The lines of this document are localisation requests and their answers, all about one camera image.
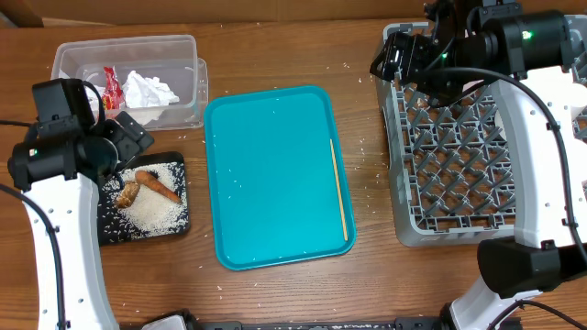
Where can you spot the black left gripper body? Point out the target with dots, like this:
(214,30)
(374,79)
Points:
(128,147)

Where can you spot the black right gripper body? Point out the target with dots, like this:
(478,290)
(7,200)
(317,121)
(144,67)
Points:
(420,58)

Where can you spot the orange carrot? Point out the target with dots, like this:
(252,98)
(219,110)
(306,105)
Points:
(143,177)

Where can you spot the red snack wrapper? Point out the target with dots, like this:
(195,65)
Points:
(112,97)

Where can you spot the white napkin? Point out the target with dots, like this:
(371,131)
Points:
(144,98)

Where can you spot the brown food scrap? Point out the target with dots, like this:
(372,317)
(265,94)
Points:
(128,195)

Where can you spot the pile of rice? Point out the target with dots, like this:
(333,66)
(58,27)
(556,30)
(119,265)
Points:
(129,210)

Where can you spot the wooden chopstick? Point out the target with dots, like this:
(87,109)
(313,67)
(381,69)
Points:
(339,192)

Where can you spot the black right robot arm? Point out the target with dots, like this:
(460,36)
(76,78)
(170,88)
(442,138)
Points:
(498,36)

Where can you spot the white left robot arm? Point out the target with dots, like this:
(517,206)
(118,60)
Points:
(57,175)

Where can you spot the black tray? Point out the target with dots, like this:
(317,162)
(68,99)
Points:
(179,158)

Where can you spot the clear plastic bin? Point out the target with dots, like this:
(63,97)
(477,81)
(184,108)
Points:
(172,59)

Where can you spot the grey dish rack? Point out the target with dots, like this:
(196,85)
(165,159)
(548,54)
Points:
(516,170)

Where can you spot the teal plastic tray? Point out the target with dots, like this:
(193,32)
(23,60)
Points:
(272,188)

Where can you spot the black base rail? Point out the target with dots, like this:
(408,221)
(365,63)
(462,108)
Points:
(183,319)

